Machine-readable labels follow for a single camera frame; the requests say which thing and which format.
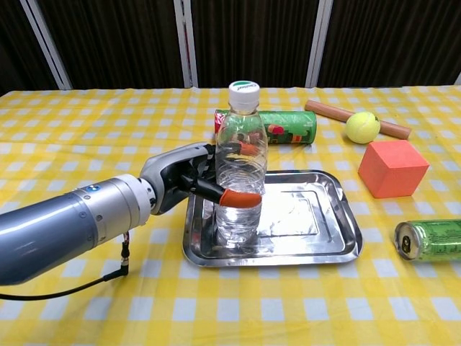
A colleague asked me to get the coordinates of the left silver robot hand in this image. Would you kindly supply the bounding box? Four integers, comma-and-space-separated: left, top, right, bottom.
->
138, 141, 263, 216

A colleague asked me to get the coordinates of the clear plastic bottle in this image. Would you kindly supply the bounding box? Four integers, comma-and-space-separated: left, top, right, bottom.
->
215, 79, 269, 244

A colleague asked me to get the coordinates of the rectangular metal tray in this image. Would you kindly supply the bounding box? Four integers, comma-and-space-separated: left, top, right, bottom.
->
182, 170, 364, 267

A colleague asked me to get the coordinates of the green chips tube can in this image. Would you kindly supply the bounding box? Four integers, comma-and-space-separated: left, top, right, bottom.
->
214, 109, 318, 146

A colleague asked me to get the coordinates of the black pleated curtain panel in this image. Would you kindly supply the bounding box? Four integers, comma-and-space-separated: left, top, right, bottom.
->
189, 0, 321, 89
316, 0, 461, 88
0, 0, 61, 97
35, 0, 185, 89

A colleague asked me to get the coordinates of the yellow white checkered tablecloth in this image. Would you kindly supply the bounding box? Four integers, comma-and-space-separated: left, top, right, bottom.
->
0, 84, 461, 346

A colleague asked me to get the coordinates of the brown wooden rod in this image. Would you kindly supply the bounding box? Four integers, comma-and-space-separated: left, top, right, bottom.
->
304, 99, 412, 140

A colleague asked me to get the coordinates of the yellow tennis ball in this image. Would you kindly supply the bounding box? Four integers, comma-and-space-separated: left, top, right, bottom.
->
345, 111, 381, 145

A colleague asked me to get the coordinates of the orange foam cube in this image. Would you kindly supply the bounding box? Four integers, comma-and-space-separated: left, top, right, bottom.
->
357, 140, 430, 199

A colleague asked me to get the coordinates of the green drink can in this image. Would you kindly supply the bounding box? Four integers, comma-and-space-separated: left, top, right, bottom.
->
393, 219, 461, 263

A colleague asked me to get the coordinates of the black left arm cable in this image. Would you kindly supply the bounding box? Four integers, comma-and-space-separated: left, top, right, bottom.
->
0, 232, 131, 302

